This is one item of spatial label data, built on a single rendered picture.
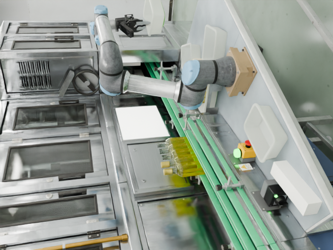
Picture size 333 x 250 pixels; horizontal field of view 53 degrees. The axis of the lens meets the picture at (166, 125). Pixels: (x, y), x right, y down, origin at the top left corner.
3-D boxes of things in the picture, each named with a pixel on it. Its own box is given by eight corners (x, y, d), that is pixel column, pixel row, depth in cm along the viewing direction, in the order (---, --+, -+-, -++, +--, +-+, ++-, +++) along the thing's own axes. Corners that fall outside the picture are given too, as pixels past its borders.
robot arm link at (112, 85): (207, 92, 162) (95, 71, 161) (201, 114, 173) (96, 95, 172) (208, 77, 170) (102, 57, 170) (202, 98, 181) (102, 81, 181)
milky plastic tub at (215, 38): (214, 60, 207) (201, 61, 205) (219, 23, 197) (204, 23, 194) (226, 69, 192) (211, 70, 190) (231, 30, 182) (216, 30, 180)
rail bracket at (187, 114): (195, 127, 206) (176, 129, 203) (198, 103, 197) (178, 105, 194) (196, 130, 204) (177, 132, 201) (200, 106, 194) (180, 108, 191)
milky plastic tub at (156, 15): (160, -10, 201) (146, -11, 199) (168, 14, 189) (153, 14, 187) (155, 14, 215) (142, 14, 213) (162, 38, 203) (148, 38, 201)
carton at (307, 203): (286, 160, 140) (273, 161, 139) (322, 201, 121) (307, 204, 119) (282, 171, 143) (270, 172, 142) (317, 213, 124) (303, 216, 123)
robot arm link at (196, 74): (217, 69, 155) (189, 70, 152) (210, 92, 165) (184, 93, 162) (209, 54, 163) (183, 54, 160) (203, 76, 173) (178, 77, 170)
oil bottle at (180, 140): (197, 142, 206) (163, 145, 201) (198, 134, 203) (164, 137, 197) (200, 148, 201) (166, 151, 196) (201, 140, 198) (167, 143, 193)
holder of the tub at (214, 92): (206, 108, 223) (194, 108, 221) (212, 70, 208) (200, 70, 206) (215, 122, 210) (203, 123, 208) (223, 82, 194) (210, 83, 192)
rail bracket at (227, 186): (241, 183, 154) (214, 187, 151) (244, 171, 150) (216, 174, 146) (245, 189, 151) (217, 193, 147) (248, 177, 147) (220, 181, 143)
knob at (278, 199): (282, 202, 141) (287, 208, 138) (273, 204, 140) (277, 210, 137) (285, 194, 139) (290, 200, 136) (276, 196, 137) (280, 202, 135)
